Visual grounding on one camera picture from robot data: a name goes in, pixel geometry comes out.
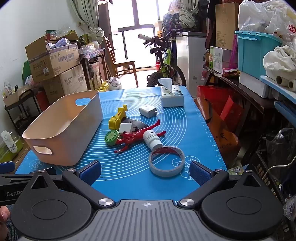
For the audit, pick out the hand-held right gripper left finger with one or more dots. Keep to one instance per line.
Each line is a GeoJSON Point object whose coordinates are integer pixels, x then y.
{"type": "Point", "coordinates": [90, 173]}

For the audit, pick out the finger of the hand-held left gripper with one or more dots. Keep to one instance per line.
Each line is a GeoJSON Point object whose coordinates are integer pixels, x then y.
{"type": "Point", "coordinates": [16, 179]}
{"type": "Point", "coordinates": [7, 166]}

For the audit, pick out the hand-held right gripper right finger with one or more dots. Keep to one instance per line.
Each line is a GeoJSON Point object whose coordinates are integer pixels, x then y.
{"type": "Point", "coordinates": [200, 173]}

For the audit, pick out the green round tin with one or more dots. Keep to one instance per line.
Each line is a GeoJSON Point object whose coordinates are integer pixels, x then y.
{"type": "Point", "coordinates": [112, 138]}

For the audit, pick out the beige plastic bin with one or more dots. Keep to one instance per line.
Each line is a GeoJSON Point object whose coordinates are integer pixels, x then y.
{"type": "Point", "coordinates": [57, 139]}

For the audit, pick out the red action figure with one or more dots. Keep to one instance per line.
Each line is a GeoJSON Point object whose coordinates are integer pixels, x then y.
{"type": "Point", "coordinates": [130, 138]}

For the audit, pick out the white pill bottle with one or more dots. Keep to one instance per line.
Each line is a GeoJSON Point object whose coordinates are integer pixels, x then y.
{"type": "Point", "coordinates": [151, 139]}

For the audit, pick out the person's left hand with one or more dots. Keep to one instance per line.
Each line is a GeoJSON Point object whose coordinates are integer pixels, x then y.
{"type": "Point", "coordinates": [4, 217]}

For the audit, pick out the green plastic container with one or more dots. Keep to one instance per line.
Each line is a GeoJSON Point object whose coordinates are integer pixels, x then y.
{"type": "Point", "coordinates": [4, 153]}

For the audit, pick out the white fluffy cloth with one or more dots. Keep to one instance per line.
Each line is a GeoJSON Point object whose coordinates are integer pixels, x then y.
{"type": "Point", "coordinates": [9, 141]}

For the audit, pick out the blue silicone mat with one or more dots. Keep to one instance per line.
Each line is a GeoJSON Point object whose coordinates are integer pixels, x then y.
{"type": "Point", "coordinates": [138, 180]}

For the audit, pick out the yellow plastic toy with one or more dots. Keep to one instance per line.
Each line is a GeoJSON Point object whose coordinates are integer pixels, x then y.
{"type": "Point", "coordinates": [115, 121]}

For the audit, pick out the white square charger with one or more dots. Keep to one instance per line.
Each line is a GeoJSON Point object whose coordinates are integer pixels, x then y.
{"type": "Point", "coordinates": [126, 127]}

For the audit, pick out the black metal rack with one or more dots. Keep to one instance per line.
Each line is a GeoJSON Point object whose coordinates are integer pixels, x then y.
{"type": "Point", "coordinates": [27, 109]}

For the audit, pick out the black plastic crate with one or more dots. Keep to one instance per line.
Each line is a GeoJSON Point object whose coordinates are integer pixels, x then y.
{"type": "Point", "coordinates": [266, 171]}

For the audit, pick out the black flat plastic object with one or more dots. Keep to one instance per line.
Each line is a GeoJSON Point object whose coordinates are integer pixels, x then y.
{"type": "Point", "coordinates": [139, 124]}

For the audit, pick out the red paper bag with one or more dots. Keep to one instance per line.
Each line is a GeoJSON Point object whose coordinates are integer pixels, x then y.
{"type": "Point", "coordinates": [222, 97]}

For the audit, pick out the white tissue box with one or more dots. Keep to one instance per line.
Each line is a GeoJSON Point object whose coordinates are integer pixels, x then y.
{"type": "Point", "coordinates": [172, 97]}

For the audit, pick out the white charger with prongs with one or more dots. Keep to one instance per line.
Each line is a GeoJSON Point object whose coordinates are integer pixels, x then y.
{"type": "Point", "coordinates": [146, 110]}

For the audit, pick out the dark wooden table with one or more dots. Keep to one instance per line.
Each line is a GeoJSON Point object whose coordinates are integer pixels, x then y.
{"type": "Point", "coordinates": [249, 104]}

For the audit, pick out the yellow plastic jug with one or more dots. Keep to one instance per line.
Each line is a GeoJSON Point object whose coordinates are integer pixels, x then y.
{"type": "Point", "coordinates": [104, 86]}

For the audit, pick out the white plastic bag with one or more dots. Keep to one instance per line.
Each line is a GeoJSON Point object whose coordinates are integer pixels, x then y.
{"type": "Point", "coordinates": [114, 83]}

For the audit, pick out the printed brown cardboard box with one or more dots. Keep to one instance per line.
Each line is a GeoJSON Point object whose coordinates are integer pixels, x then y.
{"type": "Point", "coordinates": [72, 78]}

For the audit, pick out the white foam box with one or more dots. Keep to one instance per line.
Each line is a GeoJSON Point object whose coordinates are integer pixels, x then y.
{"type": "Point", "coordinates": [252, 83]}

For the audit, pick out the green black bicycle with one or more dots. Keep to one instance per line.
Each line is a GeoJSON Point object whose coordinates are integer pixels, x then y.
{"type": "Point", "coordinates": [165, 67]}

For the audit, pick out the open cardboard box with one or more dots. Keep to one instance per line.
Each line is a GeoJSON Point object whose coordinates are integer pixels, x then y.
{"type": "Point", "coordinates": [50, 63]}

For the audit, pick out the wooden chair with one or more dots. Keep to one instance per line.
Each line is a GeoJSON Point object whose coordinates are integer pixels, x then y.
{"type": "Point", "coordinates": [125, 65]}

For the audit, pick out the cluttered side table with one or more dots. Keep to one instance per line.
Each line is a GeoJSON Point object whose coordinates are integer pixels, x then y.
{"type": "Point", "coordinates": [92, 58]}

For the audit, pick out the light blue shelf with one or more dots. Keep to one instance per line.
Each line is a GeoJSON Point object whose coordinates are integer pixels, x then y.
{"type": "Point", "coordinates": [283, 92]}

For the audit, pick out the green white carton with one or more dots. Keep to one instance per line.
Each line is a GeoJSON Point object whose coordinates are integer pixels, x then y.
{"type": "Point", "coordinates": [217, 58]}

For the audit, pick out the white paper roll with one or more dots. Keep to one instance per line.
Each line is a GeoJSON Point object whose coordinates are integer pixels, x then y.
{"type": "Point", "coordinates": [281, 80]}
{"type": "Point", "coordinates": [292, 84]}

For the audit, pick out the teal storage bin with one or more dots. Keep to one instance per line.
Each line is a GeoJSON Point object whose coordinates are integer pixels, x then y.
{"type": "Point", "coordinates": [254, 54]}

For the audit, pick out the white cloth bag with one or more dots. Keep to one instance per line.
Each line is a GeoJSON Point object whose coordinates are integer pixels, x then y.
{"type": "Point", "coordinates": [281, 62]}

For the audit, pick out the tall cardboard box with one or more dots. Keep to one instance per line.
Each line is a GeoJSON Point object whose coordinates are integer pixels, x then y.
{"type": "Point", "coordinates": [226, 25]}

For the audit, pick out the floral fabric bag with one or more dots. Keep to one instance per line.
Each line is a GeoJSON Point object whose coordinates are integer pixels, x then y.
{"type": "Point", "coordinates": [171, 22]}

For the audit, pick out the green hanging cloth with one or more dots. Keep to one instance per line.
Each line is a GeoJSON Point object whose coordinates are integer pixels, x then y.
{"type": "Point", "coordinates": [188, 18]}

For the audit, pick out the green patterned curtain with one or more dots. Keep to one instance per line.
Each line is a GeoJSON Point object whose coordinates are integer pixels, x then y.
{"type": "Point", "coordinates": [86, 14]}

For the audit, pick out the pile of white plastic bags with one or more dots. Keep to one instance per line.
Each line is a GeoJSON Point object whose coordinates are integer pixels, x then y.
{"type": "Point", "coordinates": [266, 18]}

